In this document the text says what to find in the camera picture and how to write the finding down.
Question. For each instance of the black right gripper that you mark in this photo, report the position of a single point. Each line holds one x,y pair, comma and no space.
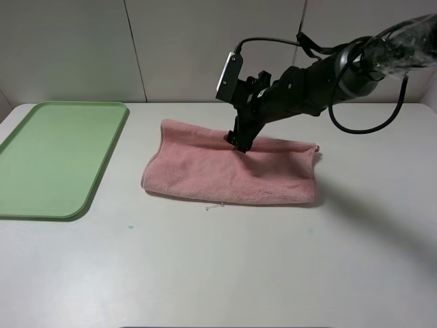
259,100

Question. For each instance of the pink terry towel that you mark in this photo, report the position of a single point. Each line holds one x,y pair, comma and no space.
196,163

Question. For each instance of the green plastic tray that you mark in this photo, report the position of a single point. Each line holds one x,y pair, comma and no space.
53,161

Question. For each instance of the clear plastic tag fastener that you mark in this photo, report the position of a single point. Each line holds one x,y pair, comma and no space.
210,207

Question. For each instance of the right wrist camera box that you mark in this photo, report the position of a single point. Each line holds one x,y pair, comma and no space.
235,82

